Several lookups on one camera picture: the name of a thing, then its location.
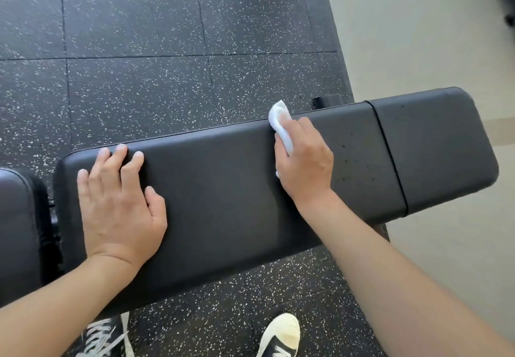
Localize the person's right hand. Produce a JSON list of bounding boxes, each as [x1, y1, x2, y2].
[[274, 116, 335, 209]]

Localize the person's left hand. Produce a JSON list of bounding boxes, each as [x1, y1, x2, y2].
[[77, 144, 168, 270]]

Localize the white wipe cloth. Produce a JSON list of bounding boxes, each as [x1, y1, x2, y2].
[[268, 101, 294, 180]]

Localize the person's left forearm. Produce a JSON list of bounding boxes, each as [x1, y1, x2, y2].
[[0, 254, 142, 357]]

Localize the person's right forearm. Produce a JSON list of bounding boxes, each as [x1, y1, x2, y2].
[[297, 189, 515, 357]]

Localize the long black bench pad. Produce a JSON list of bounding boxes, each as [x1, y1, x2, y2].
[[54, 87, 500, 318]]

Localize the short black bench seat pad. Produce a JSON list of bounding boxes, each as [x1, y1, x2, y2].
[[0, 167, 50, 309]]

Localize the person's left black sneaker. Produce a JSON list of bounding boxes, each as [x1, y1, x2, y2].
[[76, 312, 131, 357]]

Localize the person's black sneaker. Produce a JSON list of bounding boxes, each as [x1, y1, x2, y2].
[[76, 312, 131, 357], [256, 313, 301, 357]]

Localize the person's right black sneaker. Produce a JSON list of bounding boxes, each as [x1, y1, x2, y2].
[[256, 313, 301, 357]]

